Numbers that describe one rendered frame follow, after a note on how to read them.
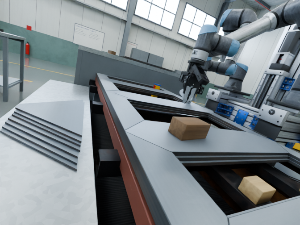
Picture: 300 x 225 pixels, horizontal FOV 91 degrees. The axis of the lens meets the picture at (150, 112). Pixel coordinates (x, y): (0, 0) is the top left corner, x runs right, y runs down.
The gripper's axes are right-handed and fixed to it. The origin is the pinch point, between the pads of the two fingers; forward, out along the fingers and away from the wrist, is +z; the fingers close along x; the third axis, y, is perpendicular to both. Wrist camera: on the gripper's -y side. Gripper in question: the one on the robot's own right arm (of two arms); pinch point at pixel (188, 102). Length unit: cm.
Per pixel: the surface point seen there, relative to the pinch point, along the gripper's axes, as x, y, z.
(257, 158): -19, 64, 2
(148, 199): -62, 73, 3
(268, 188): -29, 74, 4
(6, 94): -170, -186, 76
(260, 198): -33, 75, 5
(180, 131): -47, 57, -2
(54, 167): -76, 56, 10
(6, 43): -171, -187, 4
